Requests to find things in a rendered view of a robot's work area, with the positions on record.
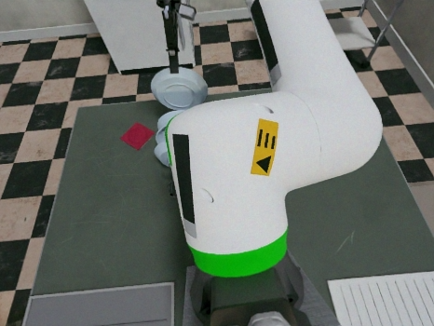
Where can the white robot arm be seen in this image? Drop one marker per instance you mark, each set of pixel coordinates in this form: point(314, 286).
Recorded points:
point(233, 162)

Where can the pink-red square coaster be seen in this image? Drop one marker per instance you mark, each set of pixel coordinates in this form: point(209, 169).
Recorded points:
point(137, 136)

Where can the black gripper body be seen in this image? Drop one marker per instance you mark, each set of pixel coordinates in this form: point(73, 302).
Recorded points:
point(170, 3)

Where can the white ribbed draining mat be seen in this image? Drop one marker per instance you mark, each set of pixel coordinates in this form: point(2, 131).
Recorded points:
point(393, 300)

